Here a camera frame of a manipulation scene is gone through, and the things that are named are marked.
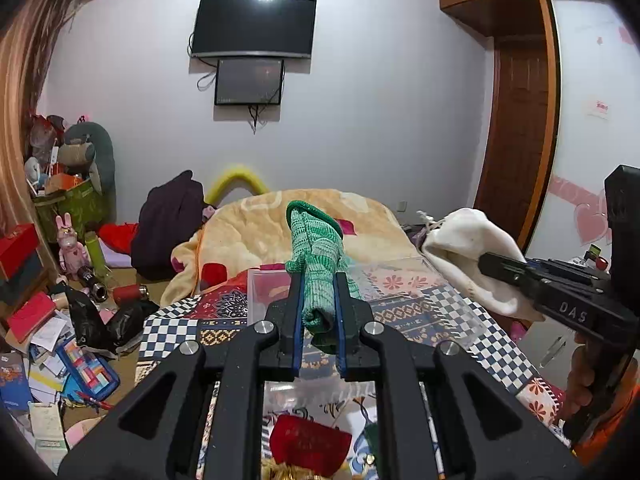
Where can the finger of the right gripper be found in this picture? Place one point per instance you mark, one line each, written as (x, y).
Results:
(503, 269)

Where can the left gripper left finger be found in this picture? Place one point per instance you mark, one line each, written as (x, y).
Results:
(283, 358)

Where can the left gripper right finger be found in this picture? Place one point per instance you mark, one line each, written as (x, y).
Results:
(354, 360)

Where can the white cloth bag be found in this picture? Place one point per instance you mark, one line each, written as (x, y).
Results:
(454, 244)

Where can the green knitted sock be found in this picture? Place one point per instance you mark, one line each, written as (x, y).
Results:
(318, 254)

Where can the red velvet pouch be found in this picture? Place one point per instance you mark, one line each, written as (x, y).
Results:
(295, 441)

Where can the right hand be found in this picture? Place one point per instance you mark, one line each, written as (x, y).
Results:
(577, 394)

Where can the patchwork patterned bedspread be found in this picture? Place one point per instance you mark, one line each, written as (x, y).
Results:
(217, 315)

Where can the clear plastic storage box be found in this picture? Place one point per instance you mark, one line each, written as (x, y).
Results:
(406, 294)

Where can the brown wooden door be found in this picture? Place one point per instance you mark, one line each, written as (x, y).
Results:
(516, 133)

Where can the beige fleece blanket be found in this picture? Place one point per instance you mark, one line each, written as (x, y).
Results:
(253, 231)

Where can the orange right sleeve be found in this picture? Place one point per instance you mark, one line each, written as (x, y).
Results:
(588, 451)

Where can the black plastic bag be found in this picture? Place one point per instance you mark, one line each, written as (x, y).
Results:
(122, 332)

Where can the white wardrobe sliding door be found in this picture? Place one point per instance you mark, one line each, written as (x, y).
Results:
(598, 127)

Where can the dark purple jacket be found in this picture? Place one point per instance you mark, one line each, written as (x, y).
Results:
(171, 214)

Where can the colourful pencil case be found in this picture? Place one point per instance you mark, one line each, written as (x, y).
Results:
(91, 373)

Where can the pink rabbit figurine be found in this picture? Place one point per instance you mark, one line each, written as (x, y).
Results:
(72, 254)

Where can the green cardboard box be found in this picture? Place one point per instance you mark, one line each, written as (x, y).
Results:
(87, 208)

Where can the grey plush wolf toy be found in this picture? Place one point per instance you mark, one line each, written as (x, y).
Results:
(87, 147)

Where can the red gift box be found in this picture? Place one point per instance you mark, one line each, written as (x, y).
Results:
(16, 247)

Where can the pink striped curtain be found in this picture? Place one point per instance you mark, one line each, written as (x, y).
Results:
(29, 30)

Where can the small wall monitor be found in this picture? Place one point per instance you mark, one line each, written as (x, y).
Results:
(249, 81)

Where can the large black wall television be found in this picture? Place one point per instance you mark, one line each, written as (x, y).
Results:
(254, 27)

